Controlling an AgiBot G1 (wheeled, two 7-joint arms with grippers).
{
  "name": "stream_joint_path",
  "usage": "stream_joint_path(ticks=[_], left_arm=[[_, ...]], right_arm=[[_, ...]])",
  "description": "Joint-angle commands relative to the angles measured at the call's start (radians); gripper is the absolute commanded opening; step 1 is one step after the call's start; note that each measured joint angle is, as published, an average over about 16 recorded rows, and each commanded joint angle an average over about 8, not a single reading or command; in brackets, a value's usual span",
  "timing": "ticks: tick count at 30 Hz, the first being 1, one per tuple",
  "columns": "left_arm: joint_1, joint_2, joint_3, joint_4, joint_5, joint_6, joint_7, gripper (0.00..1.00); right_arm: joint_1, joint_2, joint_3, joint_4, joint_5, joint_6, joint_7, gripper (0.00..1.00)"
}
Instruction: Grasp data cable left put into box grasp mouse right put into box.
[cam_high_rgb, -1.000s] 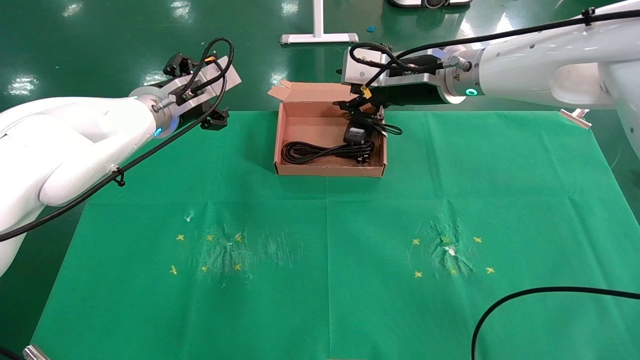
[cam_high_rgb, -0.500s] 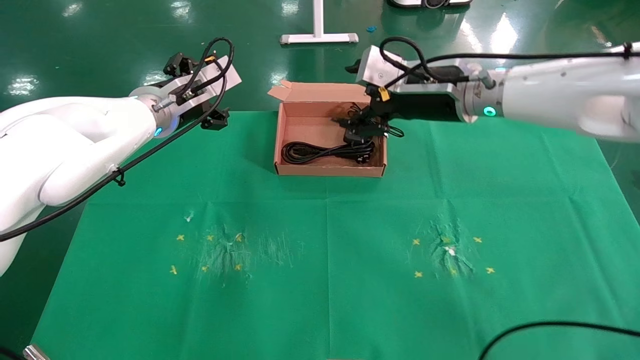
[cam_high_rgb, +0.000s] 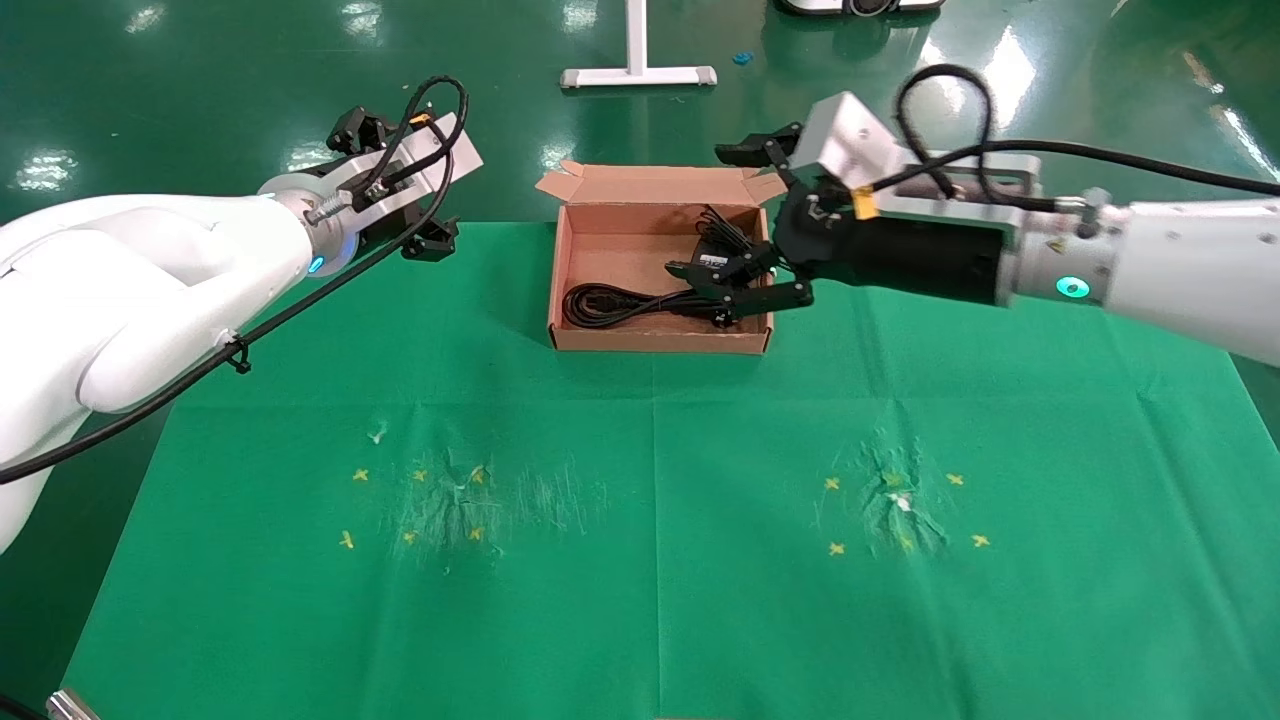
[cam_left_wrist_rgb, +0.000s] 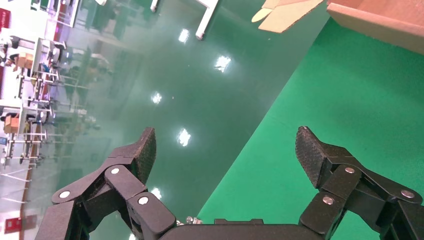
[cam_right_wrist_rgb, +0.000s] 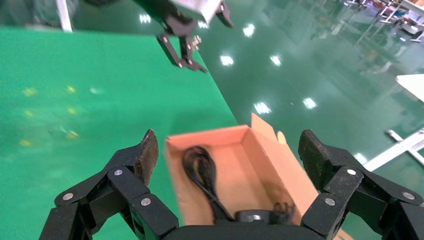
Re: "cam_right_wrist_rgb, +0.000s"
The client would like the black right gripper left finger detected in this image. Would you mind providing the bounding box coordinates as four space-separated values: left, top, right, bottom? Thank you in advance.
39 128 180 240

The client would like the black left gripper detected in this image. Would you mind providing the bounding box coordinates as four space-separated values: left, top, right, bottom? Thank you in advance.
132 0 235 74

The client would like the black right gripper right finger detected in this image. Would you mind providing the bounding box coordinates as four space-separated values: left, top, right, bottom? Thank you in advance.
297 128 424 240

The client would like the black data cable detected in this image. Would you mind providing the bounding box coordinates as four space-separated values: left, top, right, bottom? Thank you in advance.
181 145 234 222

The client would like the black wired computer mouse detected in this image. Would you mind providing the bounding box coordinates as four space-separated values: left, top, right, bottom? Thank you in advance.
234 201 297 223

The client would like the open brown cardboard box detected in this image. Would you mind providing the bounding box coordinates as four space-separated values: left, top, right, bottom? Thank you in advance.
164 112 354 240

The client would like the white T-shaped floor stand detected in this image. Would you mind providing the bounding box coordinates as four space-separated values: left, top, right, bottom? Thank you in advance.
363 128 424 172

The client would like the green table cloth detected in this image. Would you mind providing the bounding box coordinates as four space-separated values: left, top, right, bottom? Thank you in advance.
0 26 238 240

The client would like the white background table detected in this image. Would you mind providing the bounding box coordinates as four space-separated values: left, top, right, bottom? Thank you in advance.
395 73 424 103

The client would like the white upright pole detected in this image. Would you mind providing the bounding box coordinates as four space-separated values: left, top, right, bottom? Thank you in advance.
55 0 74 33

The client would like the background workstation furniture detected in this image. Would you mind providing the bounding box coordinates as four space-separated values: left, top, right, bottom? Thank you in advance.
343 0 424 44

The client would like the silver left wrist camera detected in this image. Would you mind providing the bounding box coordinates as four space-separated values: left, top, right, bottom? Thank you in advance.
168 0 224 25

